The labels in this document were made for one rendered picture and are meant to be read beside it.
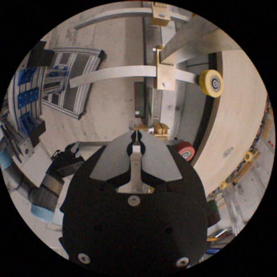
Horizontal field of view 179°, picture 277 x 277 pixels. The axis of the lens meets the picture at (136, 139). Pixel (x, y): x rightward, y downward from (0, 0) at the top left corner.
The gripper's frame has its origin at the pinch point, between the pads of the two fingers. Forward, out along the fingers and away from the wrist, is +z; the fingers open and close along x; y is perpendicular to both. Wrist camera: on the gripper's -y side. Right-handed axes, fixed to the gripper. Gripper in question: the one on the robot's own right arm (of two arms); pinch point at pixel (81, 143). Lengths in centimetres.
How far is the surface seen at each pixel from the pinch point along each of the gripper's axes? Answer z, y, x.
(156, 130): -3.6, -31.4, -7.6
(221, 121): -7, -55, -14
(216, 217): -29.9, -38.1, -7.0
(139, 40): 83, -30, -82
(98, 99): 83, 24, -7
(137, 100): 12.4, -25.7, -14.0
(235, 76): -7, -59, -32
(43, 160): 54, 229, 101
